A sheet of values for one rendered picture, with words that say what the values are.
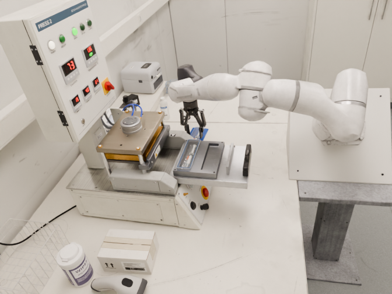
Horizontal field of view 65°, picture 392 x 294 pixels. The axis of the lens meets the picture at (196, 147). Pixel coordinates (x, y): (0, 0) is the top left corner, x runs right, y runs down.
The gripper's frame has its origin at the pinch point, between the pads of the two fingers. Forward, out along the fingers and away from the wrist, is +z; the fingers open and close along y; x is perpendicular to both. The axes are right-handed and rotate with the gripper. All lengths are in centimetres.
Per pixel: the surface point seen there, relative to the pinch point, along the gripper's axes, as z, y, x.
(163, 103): -7.4, -24.9, 16.6
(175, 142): -17.1, 4.3, -32.9
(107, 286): -1, 1, -92
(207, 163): -18, 23, -45
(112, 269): 3, -3, -85
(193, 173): -19, 20, -53
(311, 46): 12, 56, 170
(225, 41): 16, -33, 200
